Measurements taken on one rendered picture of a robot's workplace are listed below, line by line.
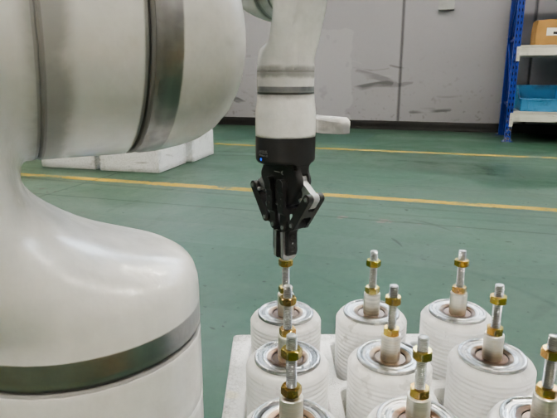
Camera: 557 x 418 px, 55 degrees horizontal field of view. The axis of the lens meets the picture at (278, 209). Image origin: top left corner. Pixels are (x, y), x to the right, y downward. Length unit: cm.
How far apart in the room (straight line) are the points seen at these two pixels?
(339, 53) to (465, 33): 124
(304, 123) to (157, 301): 48
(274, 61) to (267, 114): 6
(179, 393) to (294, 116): 47
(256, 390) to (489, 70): 522
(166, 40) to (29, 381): 11
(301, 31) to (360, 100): 511
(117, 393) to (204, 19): 12
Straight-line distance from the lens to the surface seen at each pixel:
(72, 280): 17
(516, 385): 65
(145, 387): 19
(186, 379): 21
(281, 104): 63
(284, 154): 63
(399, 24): 570
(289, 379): 50
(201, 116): 18
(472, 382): 65
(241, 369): 75
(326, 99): 579
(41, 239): 17
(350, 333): 72
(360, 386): 63
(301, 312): 74
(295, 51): 63
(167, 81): 17
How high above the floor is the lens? 57
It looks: 14 degrees down
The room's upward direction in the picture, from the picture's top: straight up
